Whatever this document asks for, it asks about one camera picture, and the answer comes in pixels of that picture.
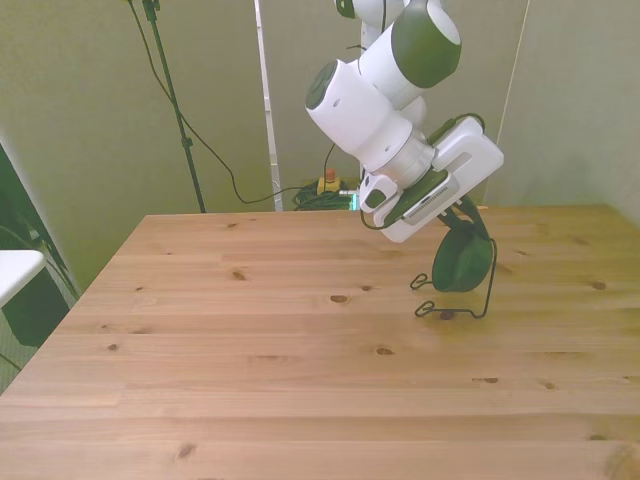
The dark green bowl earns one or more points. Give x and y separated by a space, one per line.
462 265

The white side table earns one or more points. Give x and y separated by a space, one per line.
15 272

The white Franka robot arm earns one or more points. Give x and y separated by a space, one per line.
365 115

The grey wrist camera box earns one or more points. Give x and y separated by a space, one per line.
430 200

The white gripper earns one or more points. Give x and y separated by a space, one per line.
475 150

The dark case beside table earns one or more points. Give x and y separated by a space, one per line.
30 312

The black tripod stand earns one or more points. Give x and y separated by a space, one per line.
187 144

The white vertical pole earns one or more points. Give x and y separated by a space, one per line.
270 125

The yellow emergency stop box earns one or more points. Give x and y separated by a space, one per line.
330 186

